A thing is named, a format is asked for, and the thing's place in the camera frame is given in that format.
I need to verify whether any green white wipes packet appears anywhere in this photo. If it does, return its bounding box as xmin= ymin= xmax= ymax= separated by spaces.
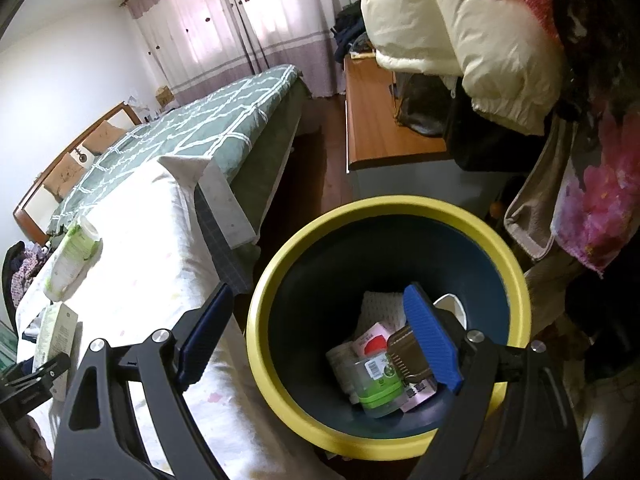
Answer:
xmin=42 ymin=215 xmax=103 ymax=301

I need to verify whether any beige towel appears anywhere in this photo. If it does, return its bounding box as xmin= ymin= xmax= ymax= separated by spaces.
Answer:
xmin=502 ymin=115 xmax=571 ymax=261

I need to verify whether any wooden bed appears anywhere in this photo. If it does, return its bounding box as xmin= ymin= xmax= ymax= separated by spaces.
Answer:
xmin=12 ymin=64 xmax=313 ymax=248

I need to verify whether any brown plastic tray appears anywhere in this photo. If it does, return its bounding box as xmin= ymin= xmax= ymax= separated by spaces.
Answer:
xmin=386 ymin=326 xmax=432 ymax=386

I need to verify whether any clear jar with green lid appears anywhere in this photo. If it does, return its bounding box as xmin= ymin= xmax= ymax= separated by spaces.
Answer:
xmin=352 ymin=352 xmax=408 ymax=420

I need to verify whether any brown pillow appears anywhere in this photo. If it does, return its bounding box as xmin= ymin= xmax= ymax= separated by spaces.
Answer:
xmin=87 ymin=121 xmax=128 ymax=153
xmin=44 ymin=155 xmax=86 ymax=196

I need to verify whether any white printed paper box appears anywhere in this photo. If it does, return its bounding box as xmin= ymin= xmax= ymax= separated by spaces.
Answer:
xmin=32 ymin=302 xmax=81 ymax=401

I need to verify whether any white down jacket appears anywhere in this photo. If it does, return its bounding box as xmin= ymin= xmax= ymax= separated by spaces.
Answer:
xmin=352 ymin=0 xmax=566 ymax=136

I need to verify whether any white flowered paper cup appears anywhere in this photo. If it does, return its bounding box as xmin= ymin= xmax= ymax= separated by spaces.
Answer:
xmin=432 ymin=294 xmax=468 ymax=331

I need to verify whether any pink flowered cloth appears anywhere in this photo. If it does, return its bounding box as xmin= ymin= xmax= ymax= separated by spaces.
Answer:
xmin=550 ymin=105 xmax=640 ymax=278

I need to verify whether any yellow rimmed trash bin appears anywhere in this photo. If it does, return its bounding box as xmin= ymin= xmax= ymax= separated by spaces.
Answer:
xmin=246 ymin=195 xmax=531 ymax=463

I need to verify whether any pink curtain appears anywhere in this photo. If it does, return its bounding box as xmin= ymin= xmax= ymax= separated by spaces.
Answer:
xmin=122 ymin=0 xmax=351 ymax=106

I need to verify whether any pink strawberry packet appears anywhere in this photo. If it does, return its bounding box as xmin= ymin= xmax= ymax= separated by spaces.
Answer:
xmin=351 ymin=321 xmax=437 ymax=413

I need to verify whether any dark bag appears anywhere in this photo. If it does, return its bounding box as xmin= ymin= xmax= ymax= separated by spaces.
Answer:
xmin=331 ymin=2 xmax=373 ymax=61

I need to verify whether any wooden desk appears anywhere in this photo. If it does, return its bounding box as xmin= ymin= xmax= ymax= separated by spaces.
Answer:
xmin=344 ymin=55 xmax=496 ymax=206

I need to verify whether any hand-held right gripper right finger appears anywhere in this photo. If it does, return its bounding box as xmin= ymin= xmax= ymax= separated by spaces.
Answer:
xmin=402 ymin=284 xmax=586 ymax=480

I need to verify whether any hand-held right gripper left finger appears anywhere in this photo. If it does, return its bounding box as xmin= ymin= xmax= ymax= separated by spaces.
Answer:
xmin=52 ymin=281 xmax=236 ymax=480

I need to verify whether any brown leather bag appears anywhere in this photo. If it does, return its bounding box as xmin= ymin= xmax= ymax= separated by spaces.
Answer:
xmin=392 ymin=72 xmax=456 ymax=136

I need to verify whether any green checked quilt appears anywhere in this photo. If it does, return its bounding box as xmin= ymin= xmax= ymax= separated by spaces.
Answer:
xmin=47 ymin=64 xmax=306 ymax=233

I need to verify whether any grey plaid cloth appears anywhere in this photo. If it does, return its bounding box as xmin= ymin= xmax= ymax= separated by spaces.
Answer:
xmin=192 ymin=187 xmax=256 ymax=293

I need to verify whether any white paper tissue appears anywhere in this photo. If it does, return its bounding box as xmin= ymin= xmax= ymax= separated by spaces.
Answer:
xmin=356 ymin=290 xmax=408 ymax=341

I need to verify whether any grey blue packet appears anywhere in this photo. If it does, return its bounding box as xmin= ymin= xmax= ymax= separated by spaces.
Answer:
xmin=326 ymin=342 xmax=361 ymax=396

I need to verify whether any pile of clothes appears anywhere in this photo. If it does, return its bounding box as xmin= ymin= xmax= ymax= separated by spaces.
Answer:
xmin=2 ymin=240 xmax=53 ymax=321

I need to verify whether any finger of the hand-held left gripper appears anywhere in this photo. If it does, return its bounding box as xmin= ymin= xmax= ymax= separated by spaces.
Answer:
xmin=30 ymin=352 xmax=72 ymax=381

